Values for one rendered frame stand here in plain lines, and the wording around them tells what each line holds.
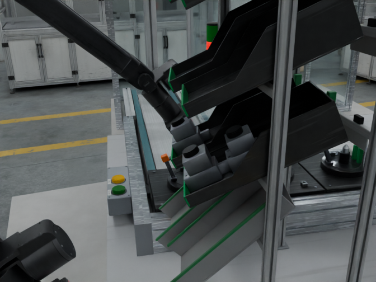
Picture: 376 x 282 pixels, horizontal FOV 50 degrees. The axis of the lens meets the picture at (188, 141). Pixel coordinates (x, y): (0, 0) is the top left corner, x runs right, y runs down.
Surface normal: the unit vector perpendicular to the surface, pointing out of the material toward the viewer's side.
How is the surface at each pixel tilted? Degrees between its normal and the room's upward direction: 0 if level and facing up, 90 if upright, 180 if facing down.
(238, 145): 90
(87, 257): 0
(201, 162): 90
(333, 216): 90
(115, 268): 0
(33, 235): 22
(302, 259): 0
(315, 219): 90
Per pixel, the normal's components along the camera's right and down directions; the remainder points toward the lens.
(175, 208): 0.00, 0.38
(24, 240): -0.38, -0.80
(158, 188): -0.02, -0.92
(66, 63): 0.33, 0.36
